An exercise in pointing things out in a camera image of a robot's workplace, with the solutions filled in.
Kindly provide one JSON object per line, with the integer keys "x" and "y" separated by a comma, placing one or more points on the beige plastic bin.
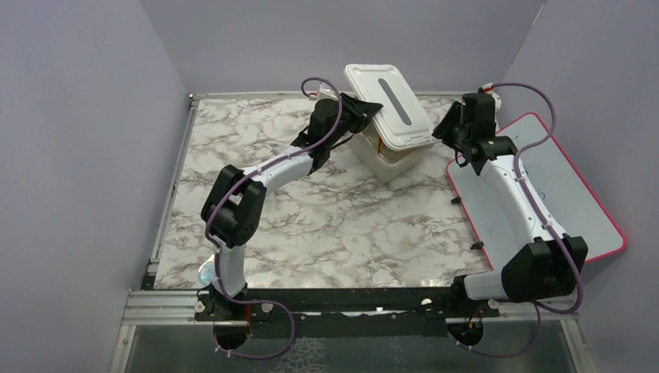
{"x": 389, "y": 164}

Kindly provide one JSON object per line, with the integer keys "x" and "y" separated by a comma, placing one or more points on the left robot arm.
{"x": 233, "y": 208}

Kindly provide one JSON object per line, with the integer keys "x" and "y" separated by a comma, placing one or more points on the white bin lid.
{"x": 402, "y": 122}

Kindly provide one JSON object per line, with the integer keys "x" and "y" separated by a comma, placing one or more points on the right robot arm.
{"x": 532, "y": 256}

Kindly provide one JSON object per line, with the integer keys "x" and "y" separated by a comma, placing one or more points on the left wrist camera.
{"x": 323, "y": 91}

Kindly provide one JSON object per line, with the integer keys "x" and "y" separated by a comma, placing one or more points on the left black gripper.
{"x": 361, "y": 112}

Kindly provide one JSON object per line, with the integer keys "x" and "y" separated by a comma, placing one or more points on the blue goggles in bag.
{"x": 207, "y": 272}

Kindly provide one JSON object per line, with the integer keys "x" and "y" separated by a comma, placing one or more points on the pink framed whiteboard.
{"x": 562, "y": 189}

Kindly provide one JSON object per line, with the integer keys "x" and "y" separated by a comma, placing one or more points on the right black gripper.
{"x": 444, "y": 130}

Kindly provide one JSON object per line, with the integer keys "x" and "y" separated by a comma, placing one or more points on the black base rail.
{"x": 337, "y": 312}

